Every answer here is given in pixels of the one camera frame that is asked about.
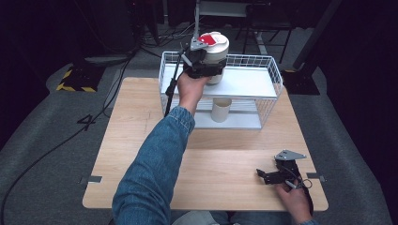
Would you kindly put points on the white metal stand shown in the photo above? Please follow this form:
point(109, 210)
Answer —
point(196, 18)

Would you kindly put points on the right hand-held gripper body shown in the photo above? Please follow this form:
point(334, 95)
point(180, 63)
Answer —
point(289, 167)

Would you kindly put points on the white cup with red lid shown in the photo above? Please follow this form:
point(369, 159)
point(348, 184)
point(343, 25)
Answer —
point(216, 47)

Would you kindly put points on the person's right hand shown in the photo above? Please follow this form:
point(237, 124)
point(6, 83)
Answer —
point(295, 200)

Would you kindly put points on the yellow black striped stand base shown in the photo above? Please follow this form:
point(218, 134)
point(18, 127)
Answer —
point(76, 79)

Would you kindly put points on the grey tape piece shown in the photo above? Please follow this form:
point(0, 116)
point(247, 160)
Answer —
point(316, 176)
point(94, 179)

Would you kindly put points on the person's legs in jeans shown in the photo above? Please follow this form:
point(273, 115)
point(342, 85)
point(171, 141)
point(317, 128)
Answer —
point(256, 218)

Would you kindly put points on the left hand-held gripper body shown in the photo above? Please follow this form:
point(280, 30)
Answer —
point(197, 61)

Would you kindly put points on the black metal chair frame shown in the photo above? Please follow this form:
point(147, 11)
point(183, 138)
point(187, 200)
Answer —
point(266, 23)

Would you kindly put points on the dark slanted stand with base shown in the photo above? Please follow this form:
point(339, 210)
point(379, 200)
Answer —
point(305, 62)

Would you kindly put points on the white paper sheet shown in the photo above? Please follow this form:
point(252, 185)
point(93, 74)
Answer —
point(194, 218)

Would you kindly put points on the white paper cup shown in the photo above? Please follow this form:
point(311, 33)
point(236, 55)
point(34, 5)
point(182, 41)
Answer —
point(221, 109)

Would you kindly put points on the person's left hand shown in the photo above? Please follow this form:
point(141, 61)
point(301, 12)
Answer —
point(191, 90)

